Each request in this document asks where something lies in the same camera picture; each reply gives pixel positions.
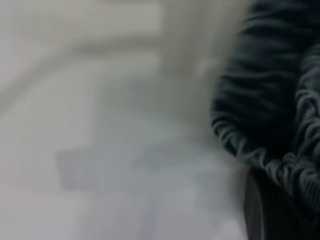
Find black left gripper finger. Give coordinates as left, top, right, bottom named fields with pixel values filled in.
left=243, top=169, right=320, bottom=240

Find blue denim shorts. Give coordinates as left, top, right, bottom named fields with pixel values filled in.
left=209, top=0, right=320, bottom=216

